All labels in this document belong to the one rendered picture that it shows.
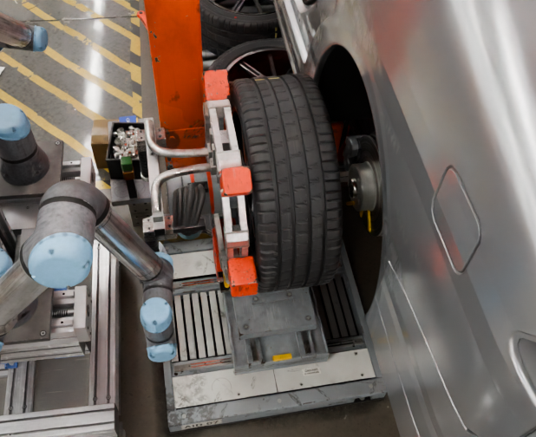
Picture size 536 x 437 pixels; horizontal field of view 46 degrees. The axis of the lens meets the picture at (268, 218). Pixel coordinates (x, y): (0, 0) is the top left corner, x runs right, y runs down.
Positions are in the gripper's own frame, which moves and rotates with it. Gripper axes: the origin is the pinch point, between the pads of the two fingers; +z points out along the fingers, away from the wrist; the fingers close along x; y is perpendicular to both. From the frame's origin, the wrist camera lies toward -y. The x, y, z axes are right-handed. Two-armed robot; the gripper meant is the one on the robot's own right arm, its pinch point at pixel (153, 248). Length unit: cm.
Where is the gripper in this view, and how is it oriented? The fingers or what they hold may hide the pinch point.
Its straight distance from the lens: 187.6
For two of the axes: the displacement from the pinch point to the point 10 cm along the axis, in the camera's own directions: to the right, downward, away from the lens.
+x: -9.8, 1.2, -1.4
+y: 0.5, -5.8, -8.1
